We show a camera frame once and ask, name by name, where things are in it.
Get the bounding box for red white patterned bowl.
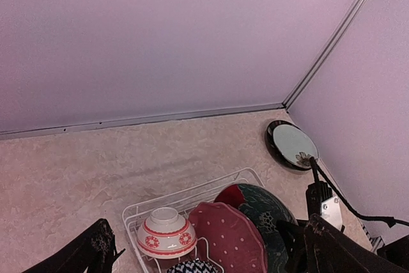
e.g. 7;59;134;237
137;207;197;260

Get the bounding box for black rimmed dark plate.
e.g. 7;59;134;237
264;120;311;173

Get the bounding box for white wire dish rack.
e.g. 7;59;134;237
122;168;265;272

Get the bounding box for aluminium back wall rail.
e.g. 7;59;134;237
1;102;285;141

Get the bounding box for teal wave pattern plate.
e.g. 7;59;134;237
238;183;297;272

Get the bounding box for right aluminium corner post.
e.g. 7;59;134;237
282;0;367;111

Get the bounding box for pink dotted plate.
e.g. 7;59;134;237
189;202;268;273

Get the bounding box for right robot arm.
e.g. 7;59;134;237
304;157;408;272

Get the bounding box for blue white zigzag bowl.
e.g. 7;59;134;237
167;260;219;273

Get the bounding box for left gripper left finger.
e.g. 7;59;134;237
25;218;125;273

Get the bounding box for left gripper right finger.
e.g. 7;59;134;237
276;214;407;272

